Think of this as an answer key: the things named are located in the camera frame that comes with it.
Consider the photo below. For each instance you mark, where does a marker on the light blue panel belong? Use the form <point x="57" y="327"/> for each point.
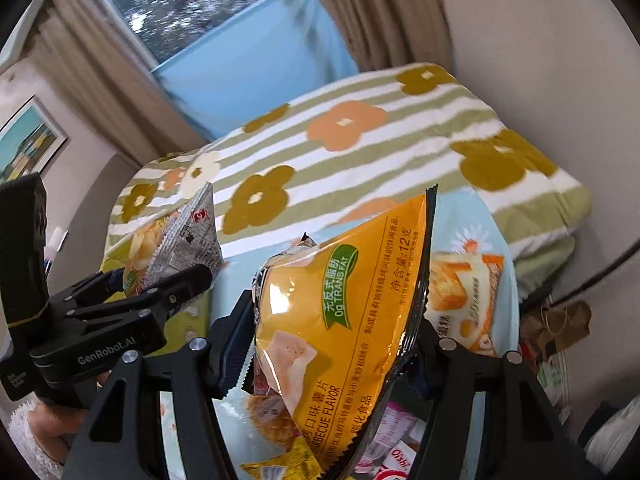
<point x="255" y="60"/>

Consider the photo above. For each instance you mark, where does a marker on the white cloth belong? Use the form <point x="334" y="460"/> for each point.
<point x="617" y="435"/>

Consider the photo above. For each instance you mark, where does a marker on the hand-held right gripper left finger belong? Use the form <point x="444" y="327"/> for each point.
<point x="234" y="342"/>

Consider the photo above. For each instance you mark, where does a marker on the yellow snack packet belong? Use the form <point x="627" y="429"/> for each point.
<point x="272" y="425"/>

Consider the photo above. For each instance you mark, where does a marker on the person's left hand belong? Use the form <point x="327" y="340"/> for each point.
<point x="62" y="420"/>

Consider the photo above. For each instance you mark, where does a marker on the toast print snack packet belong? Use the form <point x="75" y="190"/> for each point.
<point x="457" y="292"/>

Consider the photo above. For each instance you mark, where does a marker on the window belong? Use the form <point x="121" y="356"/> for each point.
<point x="180" y="7"/>

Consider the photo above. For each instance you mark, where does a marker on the brown paper bag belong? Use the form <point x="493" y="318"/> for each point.
<point x="555" y="327"/>

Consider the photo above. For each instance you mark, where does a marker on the framed wall picture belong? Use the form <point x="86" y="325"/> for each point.
<point x="27" y="145"/>

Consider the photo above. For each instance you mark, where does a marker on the pink snack packet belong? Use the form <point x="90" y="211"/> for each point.
<point x="395" y="425"/>

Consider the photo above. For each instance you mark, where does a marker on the red and white snack packet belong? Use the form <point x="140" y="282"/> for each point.
<point x="397" y="462"/>

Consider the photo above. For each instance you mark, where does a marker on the daisy print blue cloth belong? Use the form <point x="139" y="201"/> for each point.
<point x="231" y="280"/>

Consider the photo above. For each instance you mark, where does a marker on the person's left forearm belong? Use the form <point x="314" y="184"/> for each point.
<point x="35" y="450"/>

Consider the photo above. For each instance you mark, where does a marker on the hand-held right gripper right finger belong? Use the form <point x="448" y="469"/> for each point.
<point x="442" y="360"/>

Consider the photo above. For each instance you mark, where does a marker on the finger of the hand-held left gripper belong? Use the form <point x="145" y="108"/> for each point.
<point x="172" y="287"/>
<point x="97" y="285"/>

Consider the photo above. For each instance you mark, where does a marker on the orange chip bag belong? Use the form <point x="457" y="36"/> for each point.
<point x="350" y="310"/>

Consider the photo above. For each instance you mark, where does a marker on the beige curtain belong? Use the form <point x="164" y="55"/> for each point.
<point x="110" y="80"/>
<point x="375" y="15"/>

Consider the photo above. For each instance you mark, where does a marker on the striped floral blanket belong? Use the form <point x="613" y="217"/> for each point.
<point x="380" y="160"/>

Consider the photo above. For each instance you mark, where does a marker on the silver and green chip bag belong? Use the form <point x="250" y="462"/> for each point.
<point x="192" y="232"/>

